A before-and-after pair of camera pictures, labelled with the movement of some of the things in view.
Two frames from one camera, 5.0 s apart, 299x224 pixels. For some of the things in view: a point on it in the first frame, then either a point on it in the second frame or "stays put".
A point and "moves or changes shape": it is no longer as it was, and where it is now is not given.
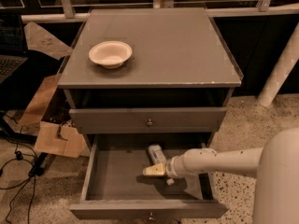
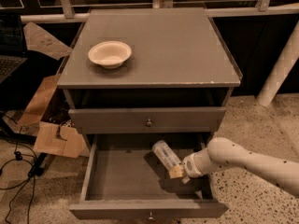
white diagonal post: x=287 y=59 stays put
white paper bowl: x=111 y=54 stays put
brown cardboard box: x=51 y=136 stays put
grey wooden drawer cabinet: x=148 y=85 stays put
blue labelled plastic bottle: x=156 y=154 moves or changes shape
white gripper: x=172 y=167 -> x=190 y=167
